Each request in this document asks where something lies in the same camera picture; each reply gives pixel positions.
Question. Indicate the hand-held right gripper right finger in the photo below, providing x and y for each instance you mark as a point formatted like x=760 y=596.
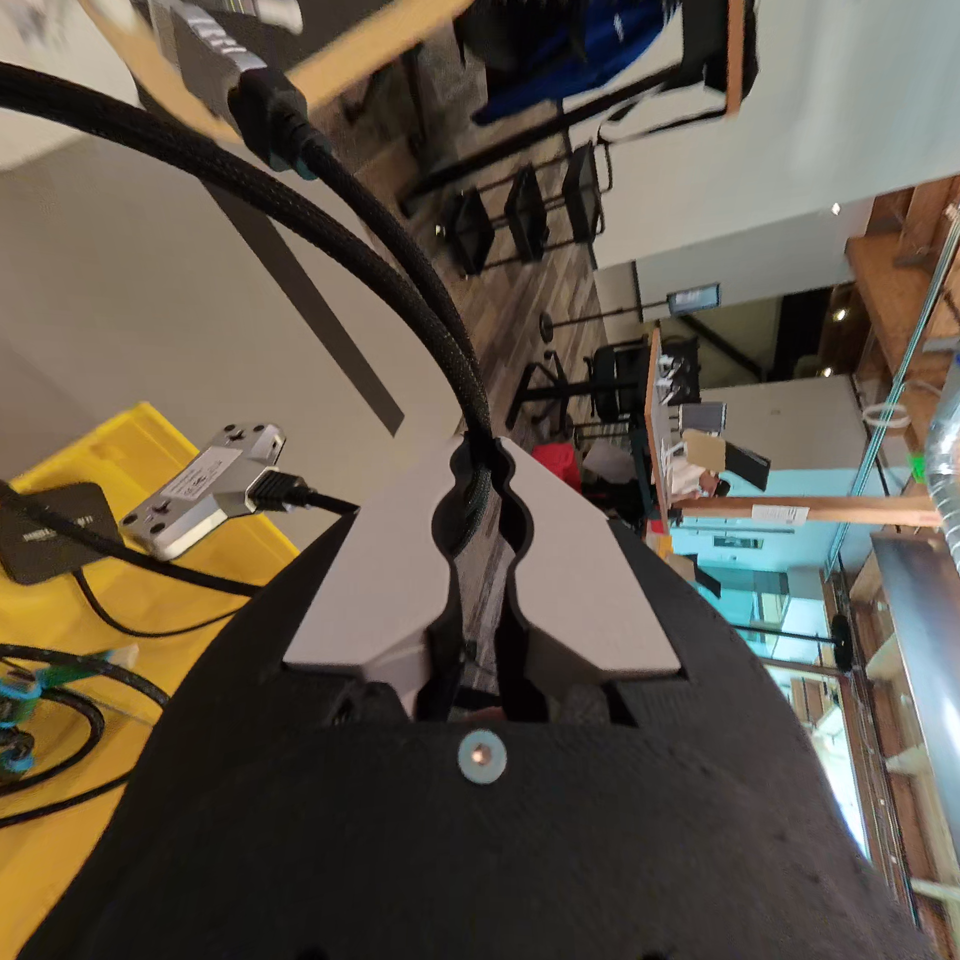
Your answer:
x=592 y=592

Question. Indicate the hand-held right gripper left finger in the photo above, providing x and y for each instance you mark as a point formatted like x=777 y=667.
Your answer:
x=367 y=592

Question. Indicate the yellow plastic bin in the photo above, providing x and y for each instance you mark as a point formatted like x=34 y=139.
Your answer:
x=30 y=615

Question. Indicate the red storage tote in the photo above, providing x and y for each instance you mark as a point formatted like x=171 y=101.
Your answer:
x=559 y=465

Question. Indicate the black bin divider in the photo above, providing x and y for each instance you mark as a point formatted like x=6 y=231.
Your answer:
x=187 y=576

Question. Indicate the long wooden desk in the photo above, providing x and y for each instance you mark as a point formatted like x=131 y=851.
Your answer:
x=654 y=420

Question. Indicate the black office chair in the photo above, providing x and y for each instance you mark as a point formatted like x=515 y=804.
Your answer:
x=615 y=375

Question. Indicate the black pole stand round base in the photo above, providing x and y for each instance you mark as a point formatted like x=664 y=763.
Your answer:
x=546 y=326

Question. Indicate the wood-rimmed black board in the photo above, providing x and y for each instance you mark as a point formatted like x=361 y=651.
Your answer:
x=360 y=60

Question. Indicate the silver ventilation duct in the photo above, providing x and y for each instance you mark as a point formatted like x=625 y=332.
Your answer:
x=946 y=480

